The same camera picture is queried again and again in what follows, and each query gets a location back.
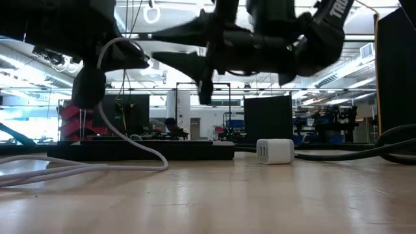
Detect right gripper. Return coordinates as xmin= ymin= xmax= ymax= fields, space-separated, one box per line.
xmin=151 ymin=0 xmax=296 ymax=105

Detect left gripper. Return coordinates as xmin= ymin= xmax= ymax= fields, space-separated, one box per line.
xmin=29 ymin=0 xmax=150 ymax=111

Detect black power strip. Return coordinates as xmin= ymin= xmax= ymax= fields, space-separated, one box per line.
xmin=47 ymin=139 xmax=235 ymax=162

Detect white USB cable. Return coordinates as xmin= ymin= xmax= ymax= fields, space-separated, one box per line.
xmin=0 ymin=36 xmax=169 ymax=188

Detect white USB wall charger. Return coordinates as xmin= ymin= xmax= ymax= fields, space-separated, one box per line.
xmin=256 ymin=138 xmax=295 ymax=165

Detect black monitor panel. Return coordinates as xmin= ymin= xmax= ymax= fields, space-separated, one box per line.
xmin=94 ymin=94 xmax=150 ymax=139

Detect red storage bins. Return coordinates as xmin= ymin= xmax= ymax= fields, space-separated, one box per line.
xmin=58 ymin=103 xmax=108 ymax=143

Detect white building column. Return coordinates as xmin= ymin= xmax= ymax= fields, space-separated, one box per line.
xmin=165 ymin=90 xmax=192 ymax=139

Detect person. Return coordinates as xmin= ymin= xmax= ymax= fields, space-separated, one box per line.
xmin=164 ymin=117 xmax=179 ymax=132

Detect grey door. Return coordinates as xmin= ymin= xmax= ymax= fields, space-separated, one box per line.
xmin=190 ymin=117 xmax=201 ymax=140

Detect small background robot arms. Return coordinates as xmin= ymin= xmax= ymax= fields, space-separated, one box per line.
xmin=152 ymin=126 xmax=190 ymax=141

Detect black room divider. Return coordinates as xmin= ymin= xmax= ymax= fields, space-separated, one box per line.
xmin=243 ymin=95 xmax=293 ymax=140

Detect background robot workstation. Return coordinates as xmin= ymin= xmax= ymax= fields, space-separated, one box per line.
xmin=292 ymin=104 xmax=360 ymax=144

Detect white ceiling air vent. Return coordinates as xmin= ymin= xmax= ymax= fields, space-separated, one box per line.
xmin=359 ymin=42 xmax=376 ymax=64

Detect black curtain with yellow edge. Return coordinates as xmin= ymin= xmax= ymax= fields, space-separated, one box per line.
xmin=373 ymin=0 xmax=416 ymax=146

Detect black background rig frame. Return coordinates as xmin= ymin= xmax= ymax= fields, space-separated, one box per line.
xmin=175 ymin=81 xmax=232 ymax=140

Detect white hanging ring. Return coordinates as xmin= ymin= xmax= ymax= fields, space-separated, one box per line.
xmin=142 ymin=3 xmax=162 ymax=25

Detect black power strip cord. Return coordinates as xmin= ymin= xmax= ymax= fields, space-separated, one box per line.
xmin=233 ymin=124 xmax=416 ymax=165

